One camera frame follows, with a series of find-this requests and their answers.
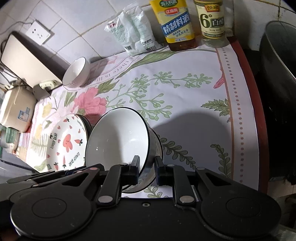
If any white wall socket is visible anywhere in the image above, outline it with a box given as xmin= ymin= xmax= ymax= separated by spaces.
xmin=25 ymin=21 xmax=52 ymax=45

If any white carrot pattern plate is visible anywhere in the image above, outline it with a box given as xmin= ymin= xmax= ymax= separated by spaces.
xmin=46 ymin=114 xmax=88 ymax=171

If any white cutting board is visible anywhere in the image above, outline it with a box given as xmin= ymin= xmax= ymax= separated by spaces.
xmin=1 ymin=31 xmax=65 ymax=87

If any black wok pot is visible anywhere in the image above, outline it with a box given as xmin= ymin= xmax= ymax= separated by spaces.
xmin=259 ymin=21 xmax=295 ymax=107

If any white salt bag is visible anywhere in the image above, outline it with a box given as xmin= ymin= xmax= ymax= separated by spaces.
xmin=104 ymin=3 xmax=162 ymax=56

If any white rice cooker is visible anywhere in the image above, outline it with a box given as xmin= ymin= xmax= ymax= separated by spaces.
xmin=0 ymin=86 xmax=37 ymax=133

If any green bowl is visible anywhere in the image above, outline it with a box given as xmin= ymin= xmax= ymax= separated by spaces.
xmin=1 ymin=126 xmax=20 ymax=149

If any black power cable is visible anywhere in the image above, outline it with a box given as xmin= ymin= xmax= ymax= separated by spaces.
xmin=0 ymin=21 xmax=33 ymax=35

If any blue egg plate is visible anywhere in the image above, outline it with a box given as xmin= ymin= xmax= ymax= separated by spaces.
xmin=77 ymin=114 xmax=92 ymax=138

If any floral tablecloth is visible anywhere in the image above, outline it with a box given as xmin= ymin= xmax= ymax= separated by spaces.
xmin=16 ymin=44 xmax=259 ymax=189

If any cleaver with white handle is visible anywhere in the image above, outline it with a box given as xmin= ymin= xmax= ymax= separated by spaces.
xmin=33 ymin=80 xmax=62 ymax=101

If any white vinegar bottle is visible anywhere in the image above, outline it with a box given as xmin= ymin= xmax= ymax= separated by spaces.
xmin=194 ymin=0 xmax=228 ymax=48

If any white bowl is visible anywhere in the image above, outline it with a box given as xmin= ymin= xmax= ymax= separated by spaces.
xmin=62 ymin=57 xmax=90 ymax=88
xmin=85 ymin=107 xmax=163 ymax=194

